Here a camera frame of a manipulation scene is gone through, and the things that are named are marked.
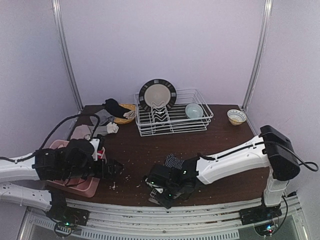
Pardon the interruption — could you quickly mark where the striped navy underwear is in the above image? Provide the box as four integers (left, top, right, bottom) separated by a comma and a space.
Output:
164, 153, 184, 170

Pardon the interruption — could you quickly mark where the red white-trimmed underwear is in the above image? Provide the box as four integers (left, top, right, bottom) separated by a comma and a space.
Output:
97, 147, 105, 160

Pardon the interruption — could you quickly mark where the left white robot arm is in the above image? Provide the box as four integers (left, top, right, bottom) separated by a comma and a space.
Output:
0, 114, 123, 214

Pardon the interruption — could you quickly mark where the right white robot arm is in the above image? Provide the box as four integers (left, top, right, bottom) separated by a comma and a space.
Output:
143, 125, 320, 209

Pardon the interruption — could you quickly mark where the beige pink underwear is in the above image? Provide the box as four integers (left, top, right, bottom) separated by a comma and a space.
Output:
70, 124, 92, 140

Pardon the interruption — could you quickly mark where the grey striped underwear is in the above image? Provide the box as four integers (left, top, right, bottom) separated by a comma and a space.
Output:
89, 109, 115, 126

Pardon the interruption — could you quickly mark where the pink plastic organizer box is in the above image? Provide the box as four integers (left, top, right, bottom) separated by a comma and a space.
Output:
46, 140, 100, 198

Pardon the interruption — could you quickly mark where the grey sock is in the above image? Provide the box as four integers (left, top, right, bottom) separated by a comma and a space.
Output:
88, 122, 119, 138

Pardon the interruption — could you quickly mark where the black sock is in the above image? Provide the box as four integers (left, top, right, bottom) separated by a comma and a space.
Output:
102, 98, 131, 119

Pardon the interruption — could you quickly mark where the white cream sock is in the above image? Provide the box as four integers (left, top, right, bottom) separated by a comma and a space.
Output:
123, 110, 136, 120

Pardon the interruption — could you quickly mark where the light blue bowl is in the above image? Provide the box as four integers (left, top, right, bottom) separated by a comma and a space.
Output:
185, 103, 204, 119

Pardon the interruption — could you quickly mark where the black rimmed grey plate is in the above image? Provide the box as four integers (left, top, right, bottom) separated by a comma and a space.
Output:
138, 79, 177, 112

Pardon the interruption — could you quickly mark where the patterned white yellow bowl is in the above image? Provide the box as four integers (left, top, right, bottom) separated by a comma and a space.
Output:
227, 109, 247, 126

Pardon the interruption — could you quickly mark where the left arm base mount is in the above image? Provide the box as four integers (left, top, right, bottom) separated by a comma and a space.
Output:
45, 207, 90, 239

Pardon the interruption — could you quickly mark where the white wire dish rack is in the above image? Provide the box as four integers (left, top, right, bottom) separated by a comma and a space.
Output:
134, 88, 214, 137

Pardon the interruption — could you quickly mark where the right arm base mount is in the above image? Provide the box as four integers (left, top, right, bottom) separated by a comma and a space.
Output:
239, 196, 289, 238

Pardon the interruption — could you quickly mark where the left metal frame post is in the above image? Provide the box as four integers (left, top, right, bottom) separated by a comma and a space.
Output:
51, 0, 84, 112

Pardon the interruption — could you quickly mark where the metal frame post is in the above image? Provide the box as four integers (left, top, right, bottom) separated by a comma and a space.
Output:
242, 0, 273, 112
51, 0, 84, 112

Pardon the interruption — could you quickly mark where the right metal frame post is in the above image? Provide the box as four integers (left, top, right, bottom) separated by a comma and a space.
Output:
242, 0, 273, 112

